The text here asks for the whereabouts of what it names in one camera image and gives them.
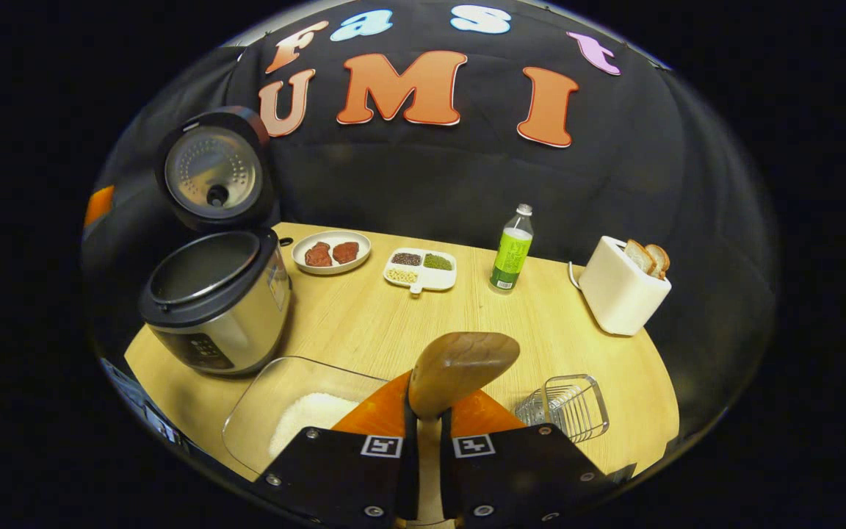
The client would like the white toaster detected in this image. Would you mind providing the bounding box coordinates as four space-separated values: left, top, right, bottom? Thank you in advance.
568 235 673 337

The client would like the round white plate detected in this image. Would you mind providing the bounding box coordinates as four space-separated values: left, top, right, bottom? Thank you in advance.
292 230 372 276

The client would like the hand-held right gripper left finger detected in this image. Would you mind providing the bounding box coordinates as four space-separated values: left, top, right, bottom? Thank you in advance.
254 371 420 529

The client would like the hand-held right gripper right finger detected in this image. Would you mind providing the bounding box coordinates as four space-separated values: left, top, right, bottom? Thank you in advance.
439 389 618 529

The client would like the black silver rice cooker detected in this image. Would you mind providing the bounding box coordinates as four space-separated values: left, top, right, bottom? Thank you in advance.
138 107 293 377

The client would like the bread slice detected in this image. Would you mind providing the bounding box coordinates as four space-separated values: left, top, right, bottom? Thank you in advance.
645 244 670 280
623 239 657 275

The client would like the wooden spoon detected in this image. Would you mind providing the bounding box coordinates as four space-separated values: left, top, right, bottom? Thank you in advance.
408 332 521 522

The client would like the green label drink bottle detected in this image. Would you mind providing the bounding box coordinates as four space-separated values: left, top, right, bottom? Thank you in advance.
489 204 535 292

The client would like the divided white bean plate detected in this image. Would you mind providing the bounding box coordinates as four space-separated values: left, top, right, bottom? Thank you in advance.
383 248 458 295

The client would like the clear glass dish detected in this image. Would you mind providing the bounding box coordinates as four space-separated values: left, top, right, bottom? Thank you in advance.
222 356 391 478

